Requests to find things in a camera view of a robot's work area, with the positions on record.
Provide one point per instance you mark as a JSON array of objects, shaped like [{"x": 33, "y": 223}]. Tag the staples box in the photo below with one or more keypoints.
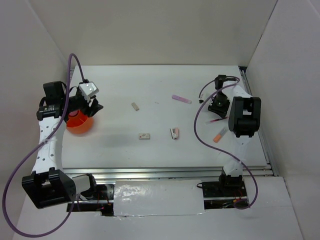
[{"x": 144, "y": 136}]

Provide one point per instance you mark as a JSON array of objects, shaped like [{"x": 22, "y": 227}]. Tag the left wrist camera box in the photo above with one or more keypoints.
[{"x": 89, "y": 89}]

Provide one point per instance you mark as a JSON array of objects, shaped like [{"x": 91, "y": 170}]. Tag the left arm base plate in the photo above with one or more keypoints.
[{"x": 100, "y": 201}]

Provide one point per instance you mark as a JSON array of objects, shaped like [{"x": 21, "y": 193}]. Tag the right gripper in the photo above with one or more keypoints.
[{"x": 222, "y": 111}]

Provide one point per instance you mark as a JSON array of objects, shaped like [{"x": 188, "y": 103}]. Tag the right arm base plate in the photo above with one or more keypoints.
[{"x": 216, "y": 197}]

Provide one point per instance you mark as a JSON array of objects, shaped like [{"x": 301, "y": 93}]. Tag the red pen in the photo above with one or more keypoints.
[{"x": 216, "y": 120}]

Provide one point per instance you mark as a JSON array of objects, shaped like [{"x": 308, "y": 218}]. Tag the beige eraser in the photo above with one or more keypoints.
[{"x": 135, "y": 106}]

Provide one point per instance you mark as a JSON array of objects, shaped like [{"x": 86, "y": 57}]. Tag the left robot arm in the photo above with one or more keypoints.
[{"x": 48, "y": 185}]

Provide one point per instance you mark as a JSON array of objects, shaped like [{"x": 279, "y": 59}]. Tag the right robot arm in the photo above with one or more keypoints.
[{"x": 244, "y": 116}]

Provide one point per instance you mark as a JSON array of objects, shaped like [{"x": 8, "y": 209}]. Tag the lilac highlighter marker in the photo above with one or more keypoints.
[{"x": 181, "y": 99}]

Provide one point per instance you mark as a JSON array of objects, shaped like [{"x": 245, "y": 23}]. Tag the pink round container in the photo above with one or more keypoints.
[{"x": 73, "y": 113}]

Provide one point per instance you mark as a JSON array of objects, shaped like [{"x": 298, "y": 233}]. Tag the orange highlighter marker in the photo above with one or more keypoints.
[{"x": 220, "y": 135}]

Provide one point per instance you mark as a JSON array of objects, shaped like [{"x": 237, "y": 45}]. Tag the pink mini stapler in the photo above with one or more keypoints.
[{"x": 174, "y": 133}]

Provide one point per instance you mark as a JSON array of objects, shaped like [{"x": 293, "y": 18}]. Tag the white cover sheet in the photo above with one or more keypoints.
[{"x": 157, "y": 198}]

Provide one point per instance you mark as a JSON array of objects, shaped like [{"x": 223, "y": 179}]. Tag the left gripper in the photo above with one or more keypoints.
[{"x": 94, "y": 108}]

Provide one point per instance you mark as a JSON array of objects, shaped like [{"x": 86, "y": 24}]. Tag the aluminium front rail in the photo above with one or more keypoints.
[{"x": 108, "y": 174}]

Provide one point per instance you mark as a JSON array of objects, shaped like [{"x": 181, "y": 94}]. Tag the orange round pen holder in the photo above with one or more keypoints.
[{"x": 80, "y": 124}]

